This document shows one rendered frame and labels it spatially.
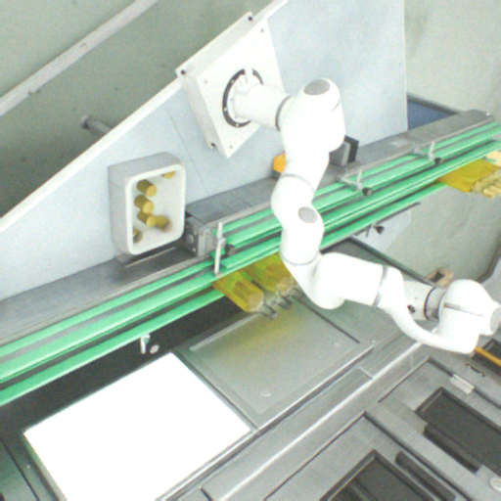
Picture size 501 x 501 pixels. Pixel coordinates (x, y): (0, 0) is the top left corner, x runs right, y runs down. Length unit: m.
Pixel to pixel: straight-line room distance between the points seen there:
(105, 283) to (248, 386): 0.45
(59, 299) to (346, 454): 0.78
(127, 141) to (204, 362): 0.61
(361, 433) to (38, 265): 0.90
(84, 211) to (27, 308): 0.27
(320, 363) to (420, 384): 0.29
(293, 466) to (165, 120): 0.89
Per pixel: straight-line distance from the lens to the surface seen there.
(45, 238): 1.36
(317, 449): 1.35
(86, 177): 1.34
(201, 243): 1.47
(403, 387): 1.57
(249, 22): 1.50
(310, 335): 1.57
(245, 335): 1.53
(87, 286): 1.40
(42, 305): 1.36
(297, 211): 1.06
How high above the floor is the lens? 1.82
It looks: 35 degrees down
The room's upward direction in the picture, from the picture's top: 124 degrees clockwise
